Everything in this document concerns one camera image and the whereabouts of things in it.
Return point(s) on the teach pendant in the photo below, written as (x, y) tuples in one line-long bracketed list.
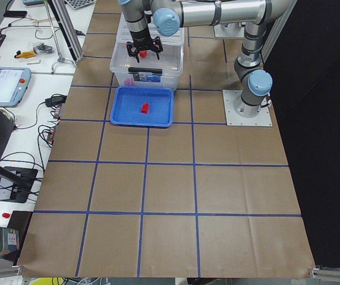
[(13, 84)]

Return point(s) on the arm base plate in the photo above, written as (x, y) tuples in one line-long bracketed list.
[(237, 113), (230, 31)]

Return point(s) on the black power adapter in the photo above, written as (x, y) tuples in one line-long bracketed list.
[(55, 99)]

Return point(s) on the clear plastic box lid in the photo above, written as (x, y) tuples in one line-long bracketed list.
[(124, 35)]

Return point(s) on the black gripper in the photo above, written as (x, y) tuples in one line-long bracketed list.
[(140, 38)]

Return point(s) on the blue plastic tray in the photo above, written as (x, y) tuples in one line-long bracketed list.
[(126, 108)]

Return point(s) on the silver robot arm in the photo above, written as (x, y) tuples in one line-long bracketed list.
[(170, 16)]

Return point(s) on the aluminium frame post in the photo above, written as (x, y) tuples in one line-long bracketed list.
[(65, 24)]

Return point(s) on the black box latch handle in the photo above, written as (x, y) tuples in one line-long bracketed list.
[(157, 71)]

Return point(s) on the clear plastic storage box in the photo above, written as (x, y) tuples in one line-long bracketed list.
[(171, 62)]

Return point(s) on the red block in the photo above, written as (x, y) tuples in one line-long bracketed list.
[(145, 108), (143, 53), (129, 82)]

